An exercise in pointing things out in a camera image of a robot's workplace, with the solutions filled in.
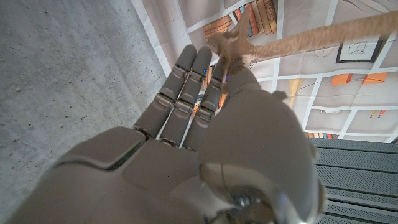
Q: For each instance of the printed bookshelf backdrop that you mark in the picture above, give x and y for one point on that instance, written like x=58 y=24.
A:
x=342 y=93

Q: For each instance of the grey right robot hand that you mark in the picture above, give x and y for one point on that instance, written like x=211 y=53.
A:
x=186 y=180

